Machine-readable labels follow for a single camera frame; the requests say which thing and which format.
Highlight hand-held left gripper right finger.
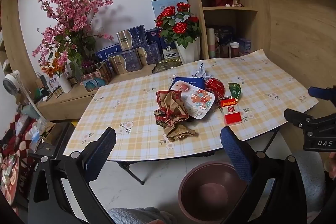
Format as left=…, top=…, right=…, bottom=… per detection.
left=220, top=126, right=307, bottom=224

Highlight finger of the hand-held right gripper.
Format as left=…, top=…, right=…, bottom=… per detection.
left=308, top=86, right=336, bottom=102
left=284, top=108, right=322, bottom=132

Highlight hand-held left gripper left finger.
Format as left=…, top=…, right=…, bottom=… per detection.
left=28, top=127, right=117, bottom=224

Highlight brown plastic bin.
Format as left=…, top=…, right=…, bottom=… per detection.
left=178, top=161, right=252, bottom=223

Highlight red cigarette box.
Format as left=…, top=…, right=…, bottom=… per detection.
left=219, top=98, right=242, bottom=125

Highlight green candy wrapper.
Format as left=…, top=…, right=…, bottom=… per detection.
left=228, top=82, right=241, bottom=99

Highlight white floral foam tray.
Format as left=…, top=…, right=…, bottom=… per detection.
left=173, top=80, right=216, bottom=119

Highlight crushed red can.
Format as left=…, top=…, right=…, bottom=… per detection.
left=205, top=78, right=226, bottom=99

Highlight brown paper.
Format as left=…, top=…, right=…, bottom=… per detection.
left=154, top=90, right=196, bottom=142

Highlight blue coffee box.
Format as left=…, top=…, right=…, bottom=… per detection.
left=169, top=76, right=206, bottom=93

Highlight person's right hand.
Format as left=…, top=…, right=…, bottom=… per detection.
left=324, top=152, right=336, bottom=178

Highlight person's right fluffy grey leg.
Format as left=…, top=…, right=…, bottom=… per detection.
left=297, top=166, right=327, bottom=216

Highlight person's fluffy grey leg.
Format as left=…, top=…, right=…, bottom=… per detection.
left=108, top=207, right=177, bottom=224
left=297, top=166, right=327, bottom=216

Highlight brown cardboard box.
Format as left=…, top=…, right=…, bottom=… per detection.
left=39, top=121, right=63, bottom=146

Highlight yellow checked tablecloth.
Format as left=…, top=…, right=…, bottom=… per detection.
left=63, top=48, right=319, bottom=161

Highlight low wooden cabinet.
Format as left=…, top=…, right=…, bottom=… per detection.
left=37, top=67, right=155, bottom=121

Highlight teal round object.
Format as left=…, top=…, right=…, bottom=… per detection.
left=81, top=78, right=107, bottom=90

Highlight row of small bottles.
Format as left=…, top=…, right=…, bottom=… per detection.
left=49, top=84, right=64, bottom=99

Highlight person's left fluffy grey leg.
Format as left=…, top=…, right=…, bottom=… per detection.
left=108, top=207, right=177, bottom=224

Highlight orange flowers in white vase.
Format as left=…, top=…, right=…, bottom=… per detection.
left=41, top=56, right=72, bottom=94

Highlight red and white checked blanket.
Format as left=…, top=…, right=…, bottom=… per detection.
left=0, top=112, right=37, bottom=159

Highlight wicker basket with purple flowers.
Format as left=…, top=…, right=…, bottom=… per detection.
left=80, top=61, right=113, bottom=90

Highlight small blue box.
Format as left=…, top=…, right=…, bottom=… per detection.
left=238, top=38, right=252, bottom=55

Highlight blue and gold gift box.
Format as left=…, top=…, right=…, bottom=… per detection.
left=108, top=52, right=139, bottom=75
left=136, top=43, right=161, bottom=67
left=116, top=25, right=147, bottom=52

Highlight red paper cup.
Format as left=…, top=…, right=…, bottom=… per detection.
left=230, top=42, right=240, bottom=58

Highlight red patterned round object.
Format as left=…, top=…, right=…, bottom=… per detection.
left=0, top=153, right=20, bottom=205

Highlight flat blue carton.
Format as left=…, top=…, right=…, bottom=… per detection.
left=96, top=43, right=124, bottom=63

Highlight dark tray with gold rim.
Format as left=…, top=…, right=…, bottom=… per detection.
left=152, top=59, right=183, bottom=73

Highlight dark blue printed box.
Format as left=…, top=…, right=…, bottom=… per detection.
left=217, top=26, right=235, bottom=46

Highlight small white fan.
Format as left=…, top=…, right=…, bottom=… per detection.
left=3, top=70, right=42, bottom=121

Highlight stack of pastel cups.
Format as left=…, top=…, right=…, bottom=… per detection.
left=206, top=28, right=218, bottom=59

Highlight red roses in white pot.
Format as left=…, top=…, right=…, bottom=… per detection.
left=154, top=2, right=202, bottom=64

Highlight blue box with white emblem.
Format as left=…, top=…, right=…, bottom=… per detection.
left=160, top=40, right=182, bottom=60

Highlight plain dark blue box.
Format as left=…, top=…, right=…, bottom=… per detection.
left=145, top=28, right=161, bottom=45

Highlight pink blossom artificial plant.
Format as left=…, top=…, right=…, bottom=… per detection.
left=31, top=0, right=114, bottom=79

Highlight light blue flat box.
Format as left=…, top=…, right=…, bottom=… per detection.
left=151, top=0, right=189, bottom=28

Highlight black folding table frame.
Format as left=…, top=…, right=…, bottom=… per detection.
left=115, top=127, right=280, bottom=186

